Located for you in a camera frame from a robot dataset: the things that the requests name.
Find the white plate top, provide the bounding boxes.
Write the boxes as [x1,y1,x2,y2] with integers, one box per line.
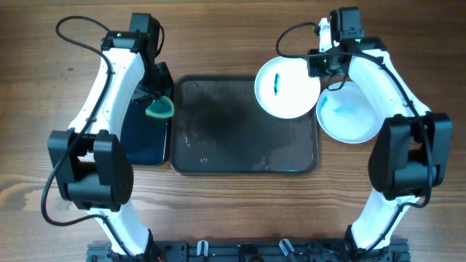
[254,57,320,119]

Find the white plate stained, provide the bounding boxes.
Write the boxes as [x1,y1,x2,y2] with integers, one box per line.
[316,82,383,144]

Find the black mounting rail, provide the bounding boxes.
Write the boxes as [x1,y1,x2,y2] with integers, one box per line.
[86,239,411,262]

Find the dark brown serving tray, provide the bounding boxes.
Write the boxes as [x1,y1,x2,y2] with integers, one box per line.
[170,75,319,175]

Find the black water tub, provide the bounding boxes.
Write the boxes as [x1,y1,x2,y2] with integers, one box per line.
[119,72,174,167]

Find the green yellow sponge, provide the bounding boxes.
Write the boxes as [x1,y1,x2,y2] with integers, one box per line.
[146,95,175,119]

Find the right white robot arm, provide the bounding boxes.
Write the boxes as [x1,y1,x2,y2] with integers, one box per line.
[307,37,452,261]

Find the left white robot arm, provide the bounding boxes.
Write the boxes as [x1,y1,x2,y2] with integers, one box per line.
[41,29,175,261]

